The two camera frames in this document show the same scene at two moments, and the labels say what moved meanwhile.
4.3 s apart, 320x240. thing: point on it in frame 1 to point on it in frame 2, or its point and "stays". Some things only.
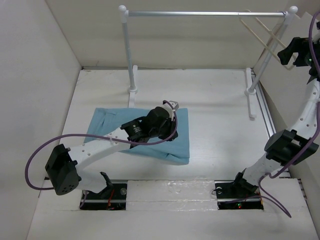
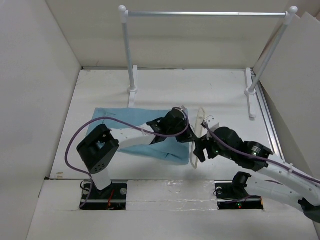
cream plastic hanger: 271,32 to 200,119
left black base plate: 110,198 stays
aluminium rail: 267,116 stays
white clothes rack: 288,14 stays
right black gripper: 298,44 to 204,142
